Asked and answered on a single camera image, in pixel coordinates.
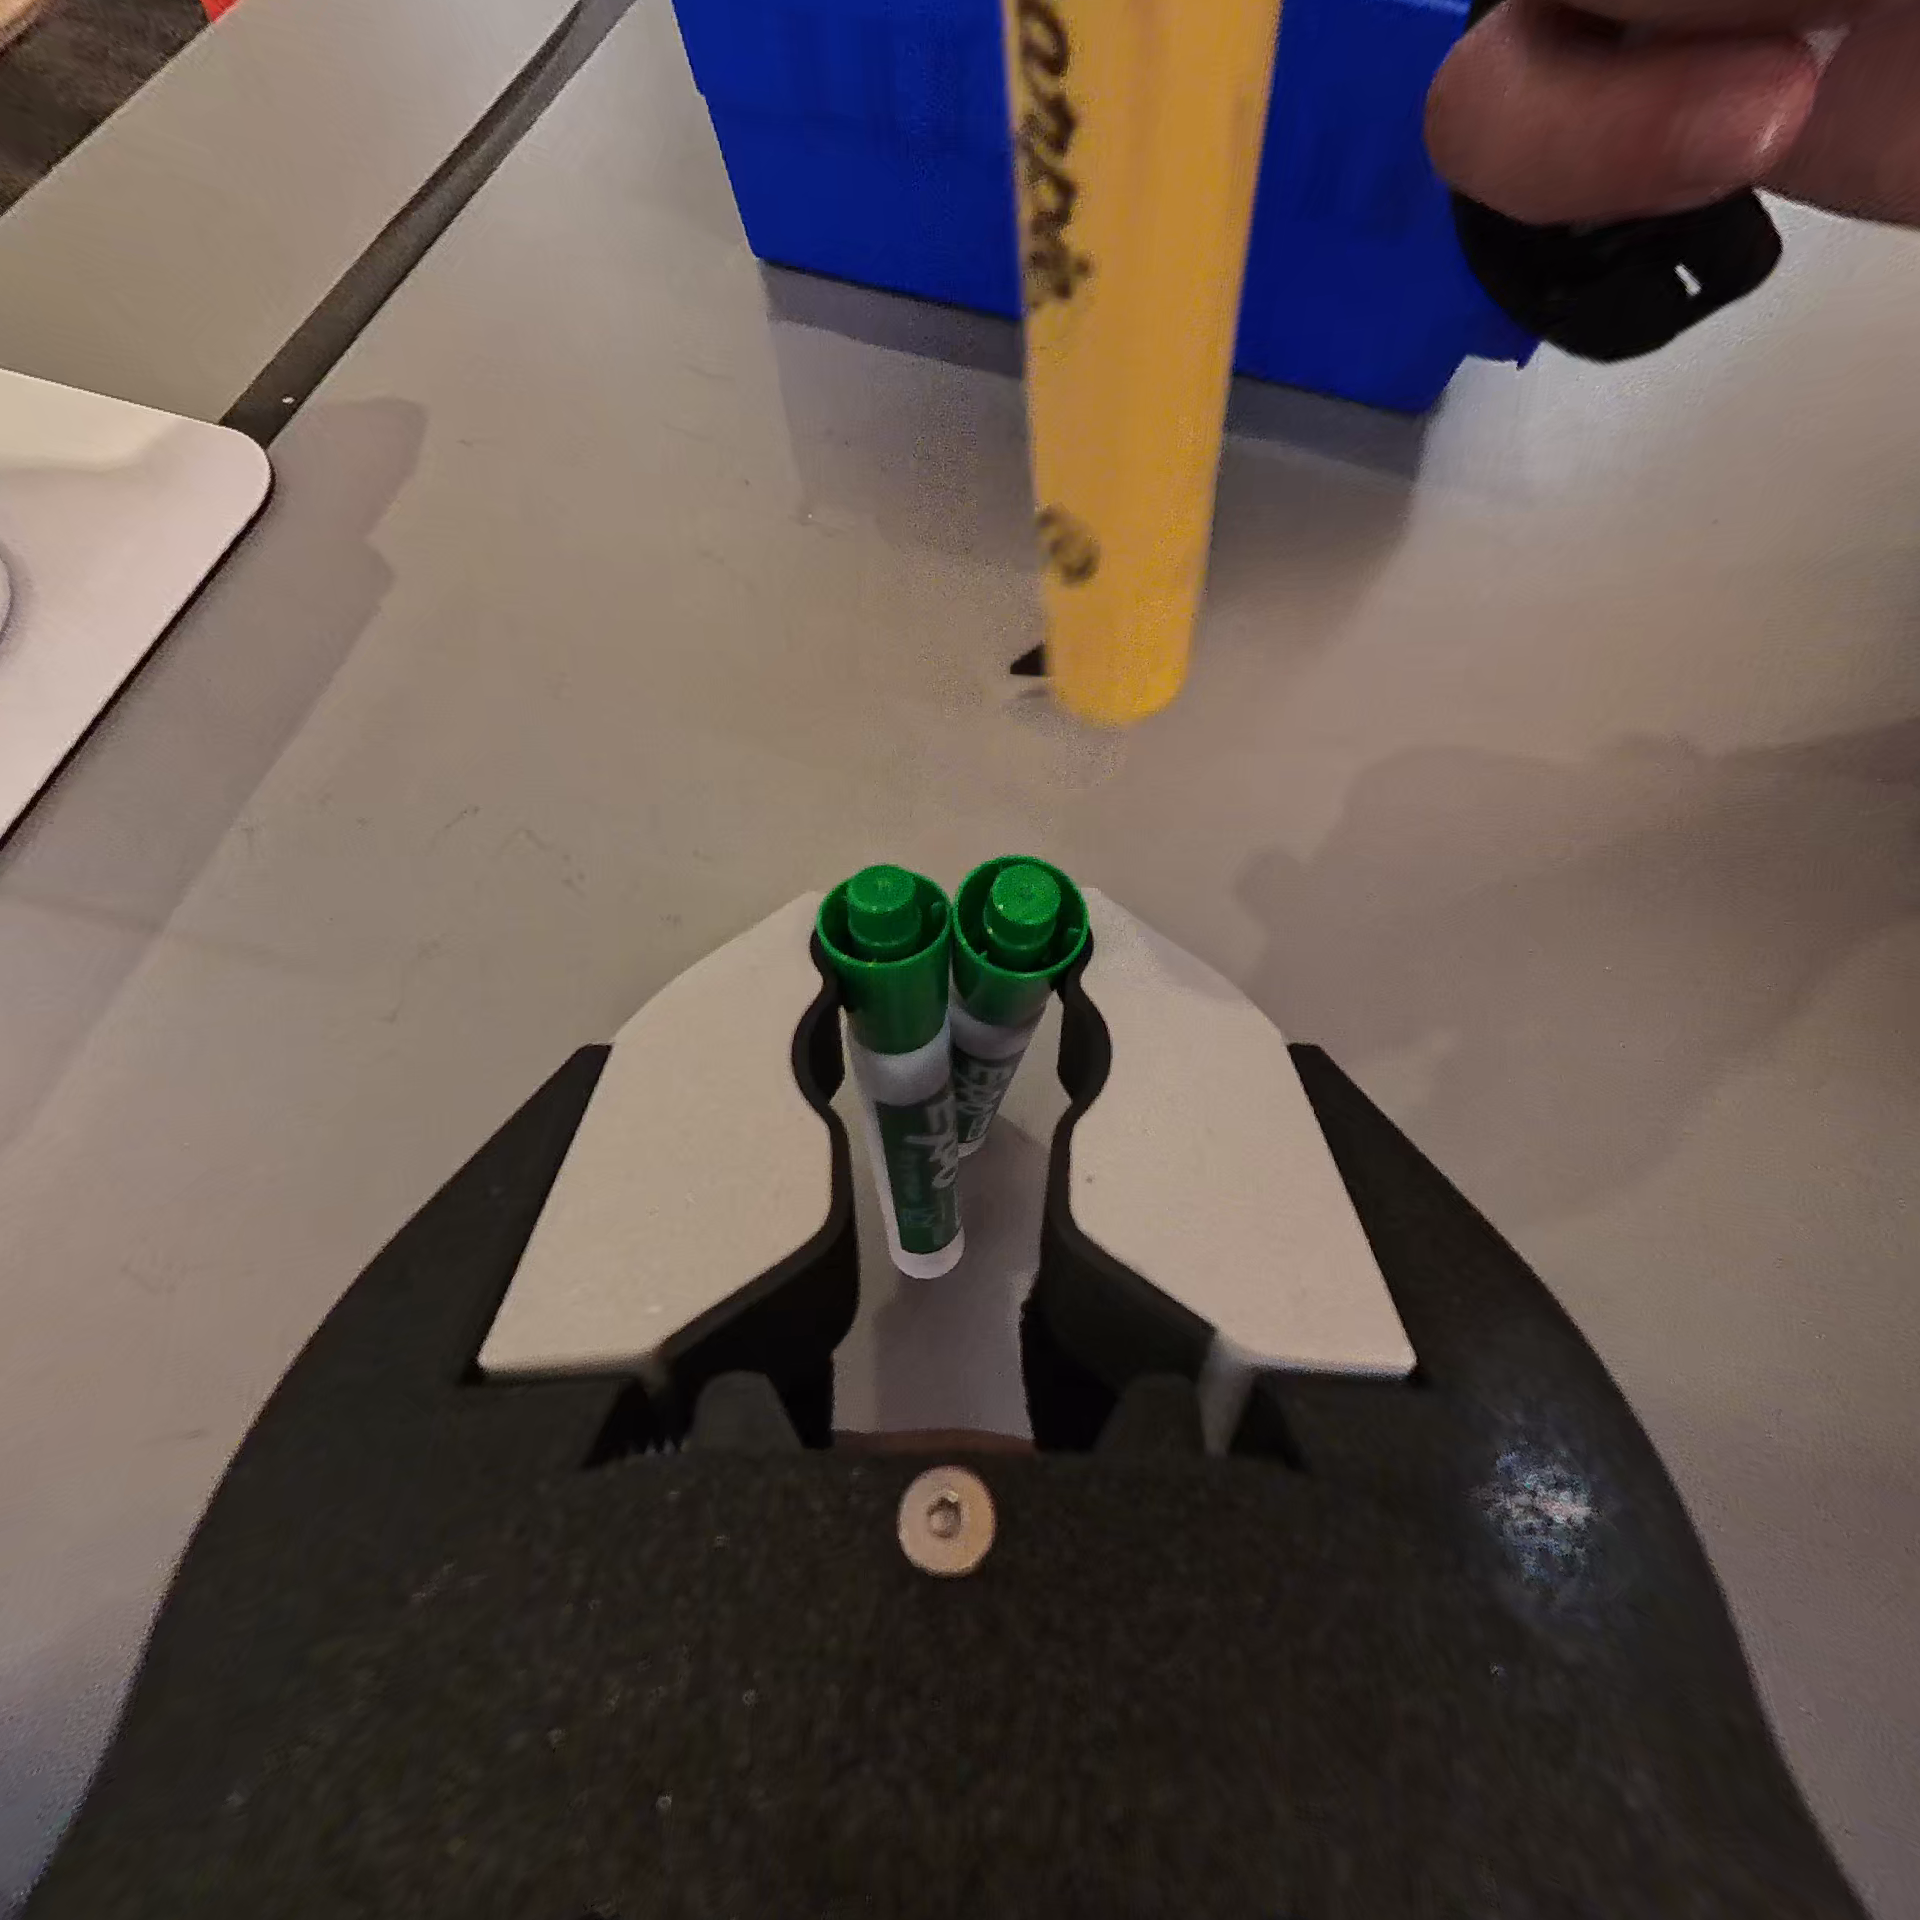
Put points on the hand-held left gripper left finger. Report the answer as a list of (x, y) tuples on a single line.
[(675, 1201)]

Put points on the green dry erase marker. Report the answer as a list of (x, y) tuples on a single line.
[(1012, 975), (891, 1049)]

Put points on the grey desk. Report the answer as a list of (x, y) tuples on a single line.
[(450, 750)]

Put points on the yellow highlighter marker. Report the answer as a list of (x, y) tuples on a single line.
[(1131, 375)]

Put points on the person's right hand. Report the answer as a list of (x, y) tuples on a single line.
[(1650, 106)]

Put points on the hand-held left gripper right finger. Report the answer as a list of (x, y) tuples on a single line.
[(1231, 1201)]

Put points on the wooden white book stand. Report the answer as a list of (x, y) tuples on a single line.
[(90, 570)]

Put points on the blue plastic bin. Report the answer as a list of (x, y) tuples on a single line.
[(901, 149)]

